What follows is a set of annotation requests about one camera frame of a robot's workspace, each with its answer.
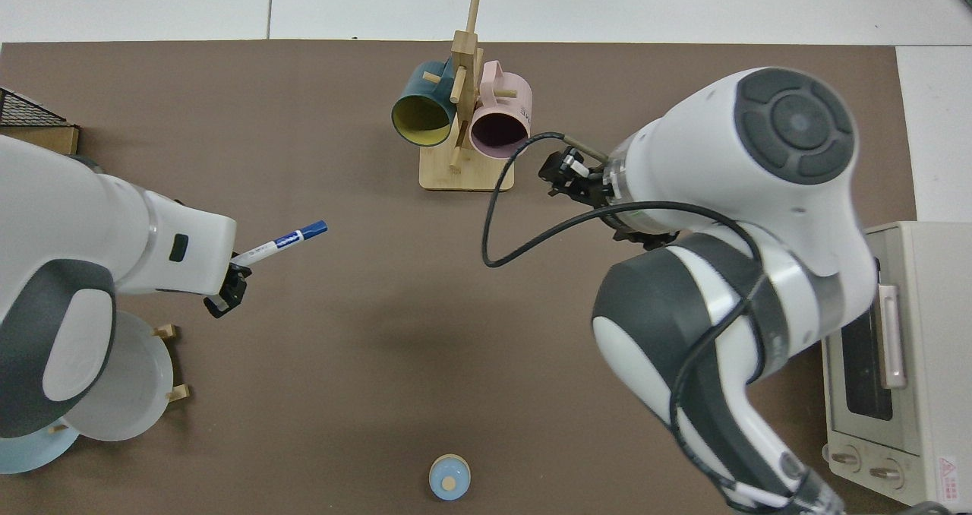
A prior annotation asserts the light blue plate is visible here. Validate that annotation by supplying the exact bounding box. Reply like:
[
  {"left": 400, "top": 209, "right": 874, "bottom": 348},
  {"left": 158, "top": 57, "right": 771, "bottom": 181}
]
[{"left": 0, "top": 416, "right": 80, "bottom": 475}]

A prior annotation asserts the dark blue cup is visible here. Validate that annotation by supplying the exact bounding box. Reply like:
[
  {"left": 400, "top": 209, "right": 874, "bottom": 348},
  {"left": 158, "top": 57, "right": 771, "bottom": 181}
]
[{"left": 391, "top": 59, "right": 459, "bottom": 148}]

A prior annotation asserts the pink cup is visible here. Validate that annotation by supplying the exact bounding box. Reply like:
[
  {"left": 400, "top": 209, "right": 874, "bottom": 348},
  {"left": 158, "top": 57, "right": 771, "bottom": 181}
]
[{"left": 469, "top": 60, "right": 533, "bottom": 160}]

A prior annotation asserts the small blue round thing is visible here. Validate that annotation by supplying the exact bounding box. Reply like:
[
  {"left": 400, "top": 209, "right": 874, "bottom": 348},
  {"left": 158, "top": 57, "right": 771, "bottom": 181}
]
[{"left": 428, "top": 454, "right": 472, "bottom": 501}]

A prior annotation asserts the grey plate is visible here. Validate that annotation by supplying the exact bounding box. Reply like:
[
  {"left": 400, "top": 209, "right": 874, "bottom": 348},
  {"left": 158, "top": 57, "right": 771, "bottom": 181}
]
[{"left": 61, "top": 311, "right": 175, "bottom": 443}]

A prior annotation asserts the brown table cloth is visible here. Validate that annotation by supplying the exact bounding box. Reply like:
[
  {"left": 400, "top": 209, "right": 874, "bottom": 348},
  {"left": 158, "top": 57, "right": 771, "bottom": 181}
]
[{"left": 0, "top": 40, "right": 917, "bottom": 515}]

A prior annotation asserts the wooden cup stand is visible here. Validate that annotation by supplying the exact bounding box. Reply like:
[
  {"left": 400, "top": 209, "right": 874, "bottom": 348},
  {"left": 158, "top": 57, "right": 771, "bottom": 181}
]
[{"left": 419, "top": 0, "right": 516, "bottom": 192}]

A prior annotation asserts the wire basket with wooden floor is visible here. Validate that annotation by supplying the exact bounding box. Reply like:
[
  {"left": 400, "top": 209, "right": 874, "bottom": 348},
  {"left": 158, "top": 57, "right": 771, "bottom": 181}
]
[{"left": 0, "top": 88, "right": 80, "bottom": 156}]

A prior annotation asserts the pale toaster oven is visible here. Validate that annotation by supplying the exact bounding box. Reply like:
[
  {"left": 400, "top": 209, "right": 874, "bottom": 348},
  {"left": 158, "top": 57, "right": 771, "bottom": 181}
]
[{"left": 820, "top": 221, "right": 972, "bottom": 513}]

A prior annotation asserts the wooden plate rack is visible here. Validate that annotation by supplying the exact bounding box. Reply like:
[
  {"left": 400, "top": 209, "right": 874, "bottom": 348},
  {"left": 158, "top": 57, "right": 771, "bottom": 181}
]
[{"left": 47, "top": 324, "right": 191, "bottom": 434}]

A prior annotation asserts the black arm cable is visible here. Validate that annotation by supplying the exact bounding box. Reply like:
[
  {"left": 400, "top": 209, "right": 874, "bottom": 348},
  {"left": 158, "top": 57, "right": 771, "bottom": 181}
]
[{"left": 481, "top": 131, "right": 828, "bottom": 512}]

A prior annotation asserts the blue and white marker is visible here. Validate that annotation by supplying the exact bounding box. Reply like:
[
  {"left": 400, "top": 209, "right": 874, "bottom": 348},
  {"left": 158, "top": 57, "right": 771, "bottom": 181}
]
[{"left": 230, "top": 220, "right": 329, "bottom": 267}]

